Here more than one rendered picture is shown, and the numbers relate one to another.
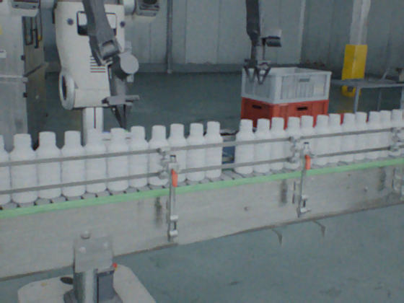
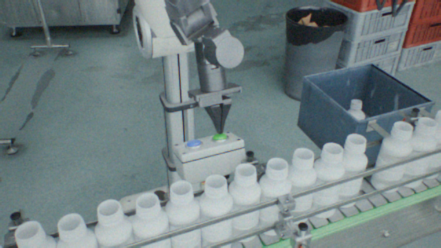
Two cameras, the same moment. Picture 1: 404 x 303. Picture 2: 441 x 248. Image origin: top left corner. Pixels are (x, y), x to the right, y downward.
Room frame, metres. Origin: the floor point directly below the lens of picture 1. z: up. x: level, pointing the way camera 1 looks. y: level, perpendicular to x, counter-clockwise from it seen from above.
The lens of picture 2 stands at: (0.82, 0.17, 1.63)
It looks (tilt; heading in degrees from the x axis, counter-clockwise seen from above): 35 degrees down; 7
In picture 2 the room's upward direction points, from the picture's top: straight up
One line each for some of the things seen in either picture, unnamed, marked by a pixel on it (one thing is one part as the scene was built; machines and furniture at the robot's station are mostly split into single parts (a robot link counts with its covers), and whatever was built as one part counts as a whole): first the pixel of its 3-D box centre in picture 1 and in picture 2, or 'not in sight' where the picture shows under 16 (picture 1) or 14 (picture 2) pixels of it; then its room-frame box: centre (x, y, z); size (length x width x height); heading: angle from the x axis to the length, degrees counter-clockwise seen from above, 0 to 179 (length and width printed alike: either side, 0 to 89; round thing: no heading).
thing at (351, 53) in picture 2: not in sight; (360, 38); (4.01, -0.62, 0.33); 0.61 x 0.41 x 0.22; 125
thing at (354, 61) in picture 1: (353, 70); not in sight; (11.22, -3.19, 0.55); 0.40 x 0.40 x 1.10; 29
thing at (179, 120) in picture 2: not in sight; (180, 143); (1.93, 0.45, 0.74); 0.11 x 0.11 x 0.40; 29
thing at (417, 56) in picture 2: not in sight; (408, 46); (4.44, -1.18, 0.11); 0.61 x 0.41 x 0.22; 122
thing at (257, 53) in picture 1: (257, 55); not in sight; (2.05, -0.19, 1.33); 0.10 x 0.07 x 0.07; 30
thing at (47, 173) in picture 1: (48, 165); (116, 241); (1.22, 0.40, 1.08); 0.06 x 0.06 x 0.17
